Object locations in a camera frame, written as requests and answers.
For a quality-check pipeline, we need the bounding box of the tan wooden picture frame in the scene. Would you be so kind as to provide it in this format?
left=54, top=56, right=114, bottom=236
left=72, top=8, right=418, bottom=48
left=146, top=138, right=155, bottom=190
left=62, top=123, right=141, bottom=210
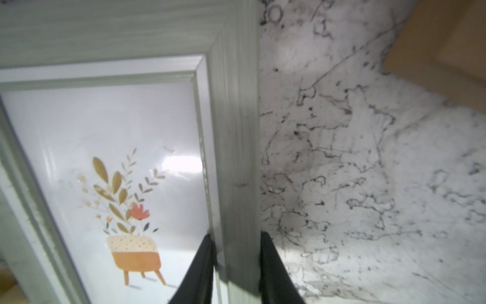
left=383, top=1, right=485, bottom=112

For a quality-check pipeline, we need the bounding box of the grey-green picture frame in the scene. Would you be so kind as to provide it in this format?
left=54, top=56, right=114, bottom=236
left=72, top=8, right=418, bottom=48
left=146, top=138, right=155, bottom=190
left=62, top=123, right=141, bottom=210
left=1, top=1, right=261, bottom=303

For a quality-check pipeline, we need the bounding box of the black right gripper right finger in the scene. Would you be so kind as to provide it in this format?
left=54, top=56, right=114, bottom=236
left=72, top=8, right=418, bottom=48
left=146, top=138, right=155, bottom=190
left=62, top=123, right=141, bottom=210
left=260, top=232, right=305, bottom=304

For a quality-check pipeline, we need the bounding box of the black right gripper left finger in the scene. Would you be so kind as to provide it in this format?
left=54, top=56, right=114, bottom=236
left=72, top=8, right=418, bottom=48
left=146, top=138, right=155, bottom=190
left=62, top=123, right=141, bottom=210
left=168, top=234, right=216, bottom=304

